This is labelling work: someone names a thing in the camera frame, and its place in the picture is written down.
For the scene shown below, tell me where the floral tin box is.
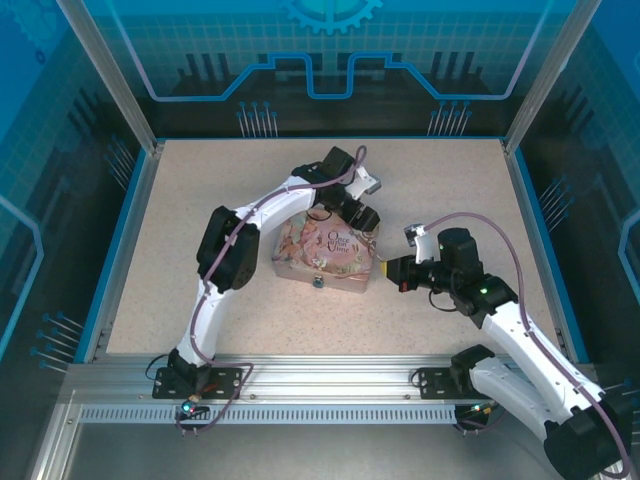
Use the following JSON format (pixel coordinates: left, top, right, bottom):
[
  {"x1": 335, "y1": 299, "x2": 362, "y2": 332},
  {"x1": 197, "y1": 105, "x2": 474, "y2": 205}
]
[{"x1": 270, "y1": 209, "x2": 381, "y2": 296}]

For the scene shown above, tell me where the small connector board with LED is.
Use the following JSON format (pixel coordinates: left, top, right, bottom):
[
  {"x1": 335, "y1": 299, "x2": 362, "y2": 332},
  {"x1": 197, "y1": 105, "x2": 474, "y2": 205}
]
[
  {"x1": 174, "y1": 397, "x2": 209, "y2": 421},
  {"x1": 457, "y1": 399, "x2": 501, "y2": 426}
]

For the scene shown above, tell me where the blue table side trim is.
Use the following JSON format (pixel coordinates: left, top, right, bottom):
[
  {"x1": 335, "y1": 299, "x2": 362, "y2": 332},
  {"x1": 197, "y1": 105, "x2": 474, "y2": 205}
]
[{"x1": 77, "y1": 147, "x2": 154, "y2": 364}]

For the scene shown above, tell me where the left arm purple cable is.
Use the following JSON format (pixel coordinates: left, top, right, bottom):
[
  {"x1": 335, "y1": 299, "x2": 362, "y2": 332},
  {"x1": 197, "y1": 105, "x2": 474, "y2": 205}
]
[{"x1": 174, "y1": 144, "x2": 371, "y2": 439}]

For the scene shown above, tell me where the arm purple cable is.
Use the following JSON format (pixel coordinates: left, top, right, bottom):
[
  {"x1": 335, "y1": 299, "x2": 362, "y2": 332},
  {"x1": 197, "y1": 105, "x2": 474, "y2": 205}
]
[
  {"x1": 174, "y1": 144, "x2": 371, "y2": 439},
  {"x1": 423, "y1": 212, "x2": 632, "y2": 479}
]

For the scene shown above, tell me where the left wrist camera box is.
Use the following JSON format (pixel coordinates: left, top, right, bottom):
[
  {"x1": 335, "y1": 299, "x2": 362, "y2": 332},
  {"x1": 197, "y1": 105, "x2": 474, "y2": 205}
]
[{"x1": 347, "y1": 166, "x2": 384, "y2": 197}]

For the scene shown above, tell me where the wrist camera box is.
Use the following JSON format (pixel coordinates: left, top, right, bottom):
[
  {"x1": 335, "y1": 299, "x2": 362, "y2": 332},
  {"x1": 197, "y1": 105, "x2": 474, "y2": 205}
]
[
  {"x1": 403, "y1": 223, "x2": 437, "y2": 264},
  {"x1": 347, "y1": 166, "x2": 384, "y2": 197}
]

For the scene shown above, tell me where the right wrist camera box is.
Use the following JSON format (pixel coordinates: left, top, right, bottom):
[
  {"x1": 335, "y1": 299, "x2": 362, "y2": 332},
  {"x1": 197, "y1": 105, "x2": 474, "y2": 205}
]
[{"x1": 403, "y1": 223, "x2": 437, "y2": 264}]

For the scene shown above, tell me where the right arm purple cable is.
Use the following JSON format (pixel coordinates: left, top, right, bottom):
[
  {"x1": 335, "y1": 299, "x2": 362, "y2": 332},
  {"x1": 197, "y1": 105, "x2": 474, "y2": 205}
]
[{"x1": 423, "y1": 212, "x2": 632, "y2": 479}]

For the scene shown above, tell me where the aluminium mounting rail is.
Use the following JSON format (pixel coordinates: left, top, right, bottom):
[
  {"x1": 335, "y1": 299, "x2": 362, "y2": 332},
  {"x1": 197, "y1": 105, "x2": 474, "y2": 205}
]
[{"x1": 67, "y1": 352, "x2": 591, "y2": 401}]

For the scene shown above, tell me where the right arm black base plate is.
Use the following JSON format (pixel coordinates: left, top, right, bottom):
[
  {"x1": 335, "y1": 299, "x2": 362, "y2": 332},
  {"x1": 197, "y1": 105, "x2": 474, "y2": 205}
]
[{"x1": 415, "y1": 366, "x2": 466, "y2": 400}]

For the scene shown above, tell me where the slotted grey cable duct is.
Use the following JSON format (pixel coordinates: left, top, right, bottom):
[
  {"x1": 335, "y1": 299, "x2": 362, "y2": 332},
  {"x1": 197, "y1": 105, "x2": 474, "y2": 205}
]
[{"x1": 79, "y1": 404, "x2": 459, "y2": 425}]

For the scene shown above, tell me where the aluminium frame post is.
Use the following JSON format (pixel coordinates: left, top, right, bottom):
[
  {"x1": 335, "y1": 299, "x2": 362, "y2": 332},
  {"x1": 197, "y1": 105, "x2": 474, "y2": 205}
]
[
  {"x1": 503, "y1": 0, "x2": 604, "y2": 154},
  {"x1": 55, "y1": 0, "x2": 166, "y2": 154}
]

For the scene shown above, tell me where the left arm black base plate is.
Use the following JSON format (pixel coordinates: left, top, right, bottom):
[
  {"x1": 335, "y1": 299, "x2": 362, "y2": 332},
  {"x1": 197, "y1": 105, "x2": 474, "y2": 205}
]
[{"x1": 153, "y1": 364, "x2": 245, "y2": 400}]

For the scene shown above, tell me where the grey metal base plate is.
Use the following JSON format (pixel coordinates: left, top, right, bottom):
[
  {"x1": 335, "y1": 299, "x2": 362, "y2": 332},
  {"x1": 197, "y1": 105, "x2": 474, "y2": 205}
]
[{"x1": 27, "y1": 399, "x2": 556, "y2": 480}]

